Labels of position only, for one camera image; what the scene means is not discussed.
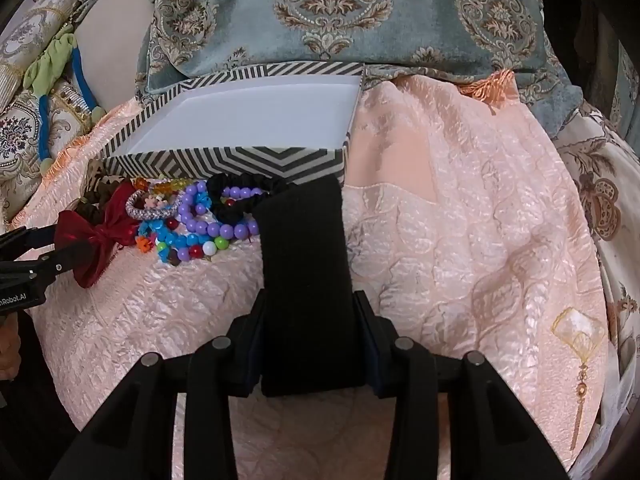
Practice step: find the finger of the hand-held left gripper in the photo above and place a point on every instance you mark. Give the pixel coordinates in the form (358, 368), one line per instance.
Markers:
(45, 265)
(27, 240)

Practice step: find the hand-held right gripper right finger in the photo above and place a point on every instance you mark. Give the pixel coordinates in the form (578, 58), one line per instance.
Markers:
(372, 355)

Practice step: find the green blue plush toy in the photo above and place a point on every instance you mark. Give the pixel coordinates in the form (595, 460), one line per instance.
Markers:
(50, 65)

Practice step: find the pink quilted bedspread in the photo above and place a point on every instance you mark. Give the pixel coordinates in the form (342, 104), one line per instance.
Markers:
(450, 210)

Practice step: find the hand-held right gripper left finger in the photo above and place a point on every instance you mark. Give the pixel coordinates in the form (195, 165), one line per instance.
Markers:
(247, 350)

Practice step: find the striped cardboard box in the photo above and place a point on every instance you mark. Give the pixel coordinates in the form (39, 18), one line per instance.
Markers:
(240, 115)

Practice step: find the red satin hair bow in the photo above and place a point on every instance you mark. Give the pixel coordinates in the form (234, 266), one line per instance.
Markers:
(95, 245)

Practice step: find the teal damask cushion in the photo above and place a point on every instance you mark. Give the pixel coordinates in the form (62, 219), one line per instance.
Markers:
(350, 10)

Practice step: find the brown scrunchie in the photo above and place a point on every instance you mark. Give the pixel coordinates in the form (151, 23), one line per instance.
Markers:
(107, 192)

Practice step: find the black scrunchie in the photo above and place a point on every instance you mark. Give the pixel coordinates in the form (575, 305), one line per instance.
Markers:
(220, 186)

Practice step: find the cream floral cushion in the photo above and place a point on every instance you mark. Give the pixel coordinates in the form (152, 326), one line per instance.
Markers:
(20, 130)

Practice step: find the leopard print hair bow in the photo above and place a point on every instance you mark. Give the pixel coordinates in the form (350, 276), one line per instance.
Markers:
(97, 180)

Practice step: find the black knit headband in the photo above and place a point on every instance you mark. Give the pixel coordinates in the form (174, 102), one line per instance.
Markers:
(305, 285)

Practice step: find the beige smooth cushion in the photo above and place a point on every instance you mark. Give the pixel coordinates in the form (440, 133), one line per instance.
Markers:
(112, 45)

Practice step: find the cream bolster pillow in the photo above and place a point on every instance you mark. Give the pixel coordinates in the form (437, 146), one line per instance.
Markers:
(30, 35)

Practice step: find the floral patterned cloth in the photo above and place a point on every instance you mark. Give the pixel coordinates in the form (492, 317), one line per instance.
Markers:
(595, 185)

